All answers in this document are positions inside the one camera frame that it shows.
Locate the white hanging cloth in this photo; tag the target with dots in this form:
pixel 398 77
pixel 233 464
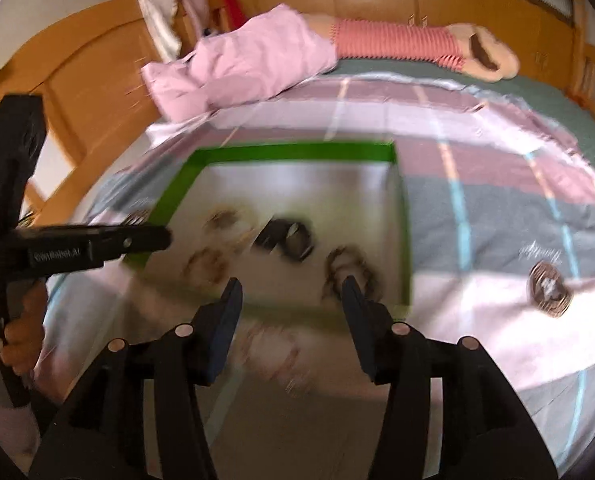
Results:
pixel 160 20

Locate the red hanging cloth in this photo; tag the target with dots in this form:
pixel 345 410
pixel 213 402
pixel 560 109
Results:
pixel 230 7

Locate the striped plush toy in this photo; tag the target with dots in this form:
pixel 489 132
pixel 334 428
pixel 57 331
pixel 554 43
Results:
pixel 392 40

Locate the black wrist watch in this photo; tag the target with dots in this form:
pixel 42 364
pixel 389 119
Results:
pixel 297 247

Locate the thin dark bangle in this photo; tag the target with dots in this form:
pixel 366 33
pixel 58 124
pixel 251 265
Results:
pixel 335 260

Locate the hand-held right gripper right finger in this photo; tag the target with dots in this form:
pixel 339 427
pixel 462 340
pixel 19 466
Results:
pixel 362 330

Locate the pink hanging cloth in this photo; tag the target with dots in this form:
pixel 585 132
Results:
pixel 195 5

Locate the person's left hand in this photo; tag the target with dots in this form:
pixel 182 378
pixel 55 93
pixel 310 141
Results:
pixel 24 335

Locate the printed plaid bedsheet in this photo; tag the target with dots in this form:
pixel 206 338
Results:
pixel 477 200

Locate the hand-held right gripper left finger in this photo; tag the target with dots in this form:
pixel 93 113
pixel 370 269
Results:
pixel 225 330

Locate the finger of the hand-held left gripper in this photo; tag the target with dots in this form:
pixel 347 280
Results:
pixel 137 241

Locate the green cardboard box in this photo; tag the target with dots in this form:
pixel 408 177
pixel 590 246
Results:
pixel 277 152

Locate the wooden headboard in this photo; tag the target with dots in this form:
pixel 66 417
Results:
pixel 102 60

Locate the pink quilt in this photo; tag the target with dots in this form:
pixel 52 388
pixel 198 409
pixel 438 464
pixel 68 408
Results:
pixel 257 55

